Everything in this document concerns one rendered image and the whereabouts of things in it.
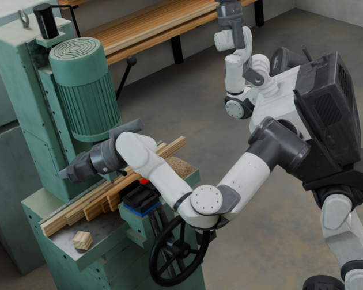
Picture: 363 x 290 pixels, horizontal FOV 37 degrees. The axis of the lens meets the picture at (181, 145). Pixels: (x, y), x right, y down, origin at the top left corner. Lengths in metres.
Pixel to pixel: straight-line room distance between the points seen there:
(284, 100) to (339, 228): 0.53
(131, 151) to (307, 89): 0.53
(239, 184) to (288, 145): 0.18
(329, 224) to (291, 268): 1.07
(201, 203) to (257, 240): 1.74
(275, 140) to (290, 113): 0.13
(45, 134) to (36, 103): 0.13
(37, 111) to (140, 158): 0.68
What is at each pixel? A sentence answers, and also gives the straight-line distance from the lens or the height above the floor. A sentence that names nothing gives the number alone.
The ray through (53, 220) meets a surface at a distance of 1.96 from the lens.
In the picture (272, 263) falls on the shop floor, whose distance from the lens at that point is 2.92.
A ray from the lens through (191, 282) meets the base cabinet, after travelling 2.39.
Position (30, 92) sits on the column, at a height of 1.34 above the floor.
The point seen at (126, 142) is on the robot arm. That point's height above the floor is 1.40.
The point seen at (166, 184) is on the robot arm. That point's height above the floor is 1.32.
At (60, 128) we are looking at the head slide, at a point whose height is 1.19.
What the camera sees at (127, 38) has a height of 0.61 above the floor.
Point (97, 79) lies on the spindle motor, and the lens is 1.73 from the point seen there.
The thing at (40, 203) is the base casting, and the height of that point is 0.80.
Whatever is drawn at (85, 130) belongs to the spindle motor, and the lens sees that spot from 1.81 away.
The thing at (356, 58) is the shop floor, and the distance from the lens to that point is 4.76.
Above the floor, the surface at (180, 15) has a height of 0.62.
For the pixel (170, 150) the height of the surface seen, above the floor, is 0.93.
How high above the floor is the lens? 2.18
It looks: 35 degrees down
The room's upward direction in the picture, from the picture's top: 10 degrees counter-clockwise
